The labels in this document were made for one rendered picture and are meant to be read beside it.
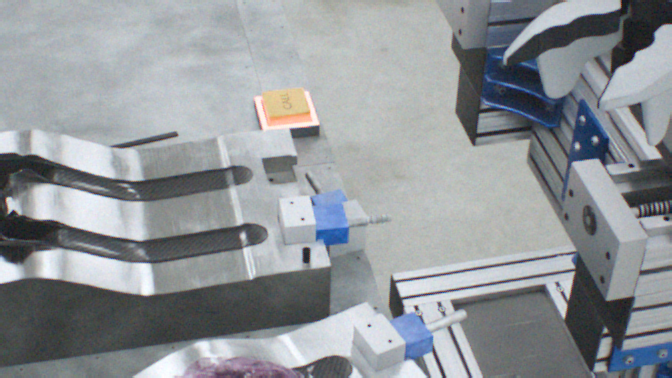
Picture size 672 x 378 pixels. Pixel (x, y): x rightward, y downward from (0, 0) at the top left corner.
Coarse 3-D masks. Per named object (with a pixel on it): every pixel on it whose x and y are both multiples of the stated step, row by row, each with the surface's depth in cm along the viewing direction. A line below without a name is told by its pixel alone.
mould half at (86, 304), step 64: (64, 192) 138; (256, 192) 143; (0, 256) 128; (64, 256) 130; (256, 256) 135; (320, 256) 135; (0, 320) 129; (64, 320) 131; (128, 320) 133; (192, 320) 135; (256, 320) 137; (320, 320) 140
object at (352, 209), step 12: (312, 180) 154; (324, 192) 152; (336, 192) 151; (312, 204) 150; (324, 204) 149; (348, 204) 148; (348, 216) 146; (360, 228) 147; (348, 240) 147; (360, 240) 148; (336, 252) 148; (348, 252) 149
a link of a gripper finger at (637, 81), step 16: (656, 32) 68; (656, 48) 66; (640, 64) 65; (656, 64) 65; (608, 80) 64; (624, 80) 64; (640, 80) 64; (656, 80) 64; (608, 96) 64; (624, 96) 64; (640, 96) 64; (656, 96) 65; (656, 112) 67; (656, 128) 67; (656, 144) 68
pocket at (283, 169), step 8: (264, 160) 149; (272, 160) 149; (280, 160) 149; (288, 160) 150; (296, 160) 149; (264, 168) 150; (272, 168) 150; (280, 168) 150; (288, 168) 150; (296, 168) 149; (272, 176) 150; (280, 176) 150; (288, 176) 150; (296, 176) 148
